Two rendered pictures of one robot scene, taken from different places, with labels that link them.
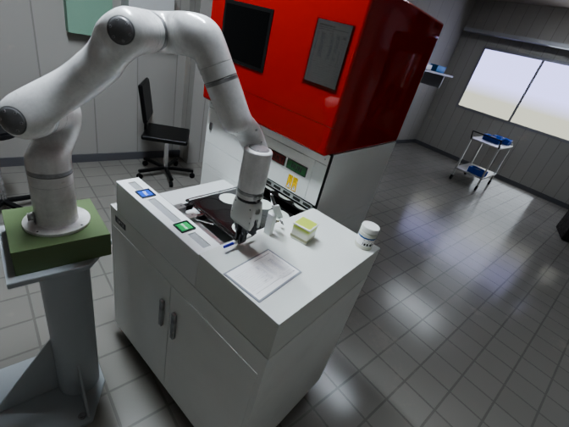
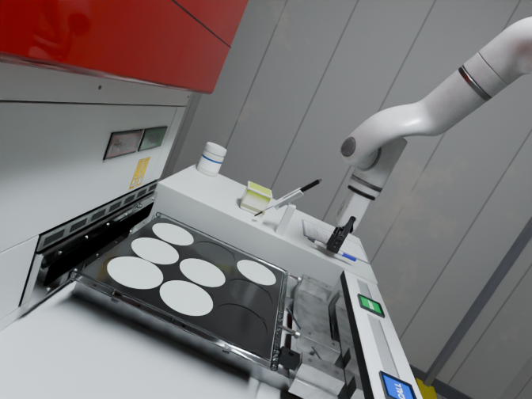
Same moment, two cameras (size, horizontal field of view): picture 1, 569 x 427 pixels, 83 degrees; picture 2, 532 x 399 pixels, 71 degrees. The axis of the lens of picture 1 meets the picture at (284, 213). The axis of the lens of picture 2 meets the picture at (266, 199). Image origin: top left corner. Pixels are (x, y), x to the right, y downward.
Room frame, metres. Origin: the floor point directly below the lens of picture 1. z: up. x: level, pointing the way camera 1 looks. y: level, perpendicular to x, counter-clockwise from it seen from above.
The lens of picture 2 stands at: (1.61, 0.79, 1.28)
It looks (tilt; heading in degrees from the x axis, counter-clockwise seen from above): 15 degrees down; 236
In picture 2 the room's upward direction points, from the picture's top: 25 degrees clockwise
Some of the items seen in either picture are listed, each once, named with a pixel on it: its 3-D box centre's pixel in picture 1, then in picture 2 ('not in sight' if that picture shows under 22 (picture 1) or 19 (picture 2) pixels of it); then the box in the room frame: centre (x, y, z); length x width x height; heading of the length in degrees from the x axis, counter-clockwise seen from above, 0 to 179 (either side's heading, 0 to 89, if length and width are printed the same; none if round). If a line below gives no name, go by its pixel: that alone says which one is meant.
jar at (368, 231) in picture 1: (367, 235); (211, 159); (1.11, -0.33, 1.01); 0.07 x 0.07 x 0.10
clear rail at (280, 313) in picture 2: (212, 220); (281, 309); (1.11, 0.27, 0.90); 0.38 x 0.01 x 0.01; 56
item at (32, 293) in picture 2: (273, 198); (106, 233); (1.44, 0.07, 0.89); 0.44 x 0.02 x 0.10; 56
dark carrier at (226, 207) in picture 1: (245, 209); (202, 272); (1.26, 0.17, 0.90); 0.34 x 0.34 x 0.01; 56
